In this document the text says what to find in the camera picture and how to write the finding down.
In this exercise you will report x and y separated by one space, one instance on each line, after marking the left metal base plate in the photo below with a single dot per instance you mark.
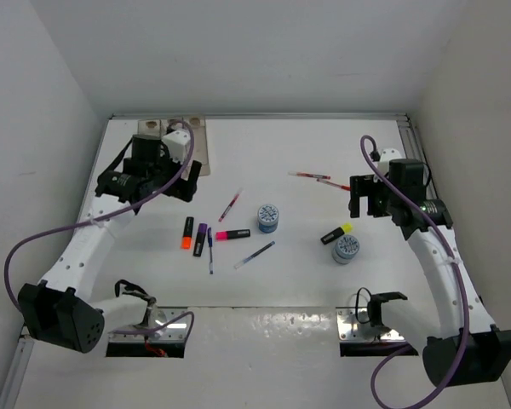
165 325

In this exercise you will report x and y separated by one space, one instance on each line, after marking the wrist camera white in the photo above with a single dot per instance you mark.
386 156
178 143

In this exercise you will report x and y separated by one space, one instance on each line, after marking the purple highlighter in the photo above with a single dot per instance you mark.
200 239

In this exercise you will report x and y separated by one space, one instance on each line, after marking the blue capped pen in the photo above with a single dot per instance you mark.
210 245

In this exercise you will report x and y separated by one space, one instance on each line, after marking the blue tape roll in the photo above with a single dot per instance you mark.
345 249
267 218

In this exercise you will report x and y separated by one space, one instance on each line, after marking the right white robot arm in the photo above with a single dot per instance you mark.
466 347

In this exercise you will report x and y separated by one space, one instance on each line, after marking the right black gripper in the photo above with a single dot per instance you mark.
365 185

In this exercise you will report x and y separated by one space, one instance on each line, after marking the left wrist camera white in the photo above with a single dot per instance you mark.
178 143

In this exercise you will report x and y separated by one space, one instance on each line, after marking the blue refill pen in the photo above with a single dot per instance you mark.
254 255

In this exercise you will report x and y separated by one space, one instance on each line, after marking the metal base plate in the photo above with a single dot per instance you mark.
165 325
351 330

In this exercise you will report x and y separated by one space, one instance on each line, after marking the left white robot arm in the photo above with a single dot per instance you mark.
58 309

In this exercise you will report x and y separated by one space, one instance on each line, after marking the pink highlighter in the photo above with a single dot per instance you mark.
232 234

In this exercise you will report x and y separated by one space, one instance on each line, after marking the pink gel pen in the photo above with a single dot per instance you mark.
230 205

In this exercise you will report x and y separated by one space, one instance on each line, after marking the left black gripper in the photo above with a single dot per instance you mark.
184 189

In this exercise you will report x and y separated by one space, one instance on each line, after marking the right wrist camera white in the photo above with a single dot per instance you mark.
386 156

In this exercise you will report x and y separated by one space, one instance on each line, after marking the red gel pen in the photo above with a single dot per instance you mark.
333 184
308 175

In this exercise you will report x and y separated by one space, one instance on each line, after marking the yellow highlighter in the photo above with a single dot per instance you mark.
336 233

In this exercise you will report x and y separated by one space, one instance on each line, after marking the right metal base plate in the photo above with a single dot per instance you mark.
351 330

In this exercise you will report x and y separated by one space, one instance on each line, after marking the clear acrylic organizer tray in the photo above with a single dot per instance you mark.
163 126

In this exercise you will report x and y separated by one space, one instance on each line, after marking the orange highlighter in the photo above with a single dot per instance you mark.
186 240

